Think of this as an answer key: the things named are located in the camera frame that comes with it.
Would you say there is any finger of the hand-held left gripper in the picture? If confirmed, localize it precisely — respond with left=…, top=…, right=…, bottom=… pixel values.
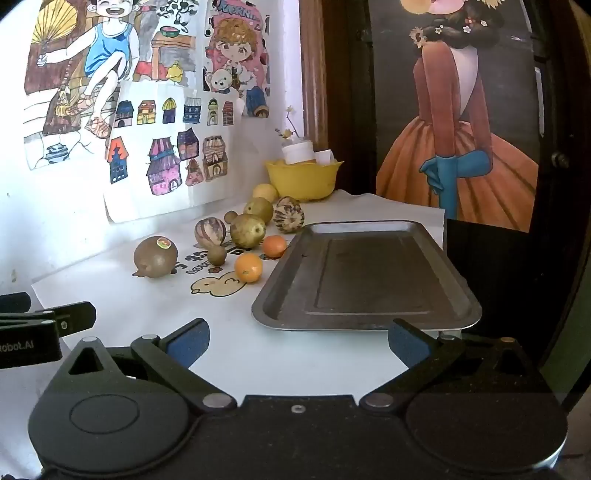
left=0, top=292, right=32, bottom=315
left=0, top=301, right=98, bottom=337

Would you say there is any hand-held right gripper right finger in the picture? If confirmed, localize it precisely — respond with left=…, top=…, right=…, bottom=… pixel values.
left=359, top=318, right=555, bottom=412

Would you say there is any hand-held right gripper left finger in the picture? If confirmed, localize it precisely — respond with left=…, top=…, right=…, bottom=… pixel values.
left=44, top=318, right=238, bottom=414

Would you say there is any metal tray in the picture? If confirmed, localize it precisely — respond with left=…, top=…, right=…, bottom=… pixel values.
left=252, top=220, right=483, bottom=332

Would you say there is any brown round fruit with sticker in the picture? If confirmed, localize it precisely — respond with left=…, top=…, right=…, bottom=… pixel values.
left=133, top=236, right=179, bottom=280

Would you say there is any purple striped pepino melon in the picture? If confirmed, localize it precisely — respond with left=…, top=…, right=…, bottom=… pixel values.
left=194, top=217, right=227, bottom=247

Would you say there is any pale striped pepino melon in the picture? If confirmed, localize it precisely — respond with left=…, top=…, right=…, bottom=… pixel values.
left=274, top=196, right=305, bottom=233

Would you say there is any brownish green pear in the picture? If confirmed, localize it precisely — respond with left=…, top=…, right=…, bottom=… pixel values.
left=244, top=197, right=275, bottom=223

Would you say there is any yellow plastic bowl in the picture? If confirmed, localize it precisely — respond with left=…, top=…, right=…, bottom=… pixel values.
left=264, top=158, right=345, bottom=202

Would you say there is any poster of orange dress figure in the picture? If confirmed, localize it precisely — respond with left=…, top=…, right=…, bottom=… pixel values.
left=369, top=0, right=542, bottom=232

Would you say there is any small yellow flower sprig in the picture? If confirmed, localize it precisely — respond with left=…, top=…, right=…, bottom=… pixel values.
left=275, top=106, right=306, bottom=142

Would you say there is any drawing of boy with fan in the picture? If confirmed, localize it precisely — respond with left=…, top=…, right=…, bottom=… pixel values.
left=23, top=0, right=205, bottom=172

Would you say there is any drawing of girl with teddy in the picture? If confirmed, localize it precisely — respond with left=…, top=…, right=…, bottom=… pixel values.
left=202, top=0, right=271, bottom=119

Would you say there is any brown wooden frame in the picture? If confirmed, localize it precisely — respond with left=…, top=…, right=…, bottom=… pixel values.
left=298, top=0, right=329, bottom=149

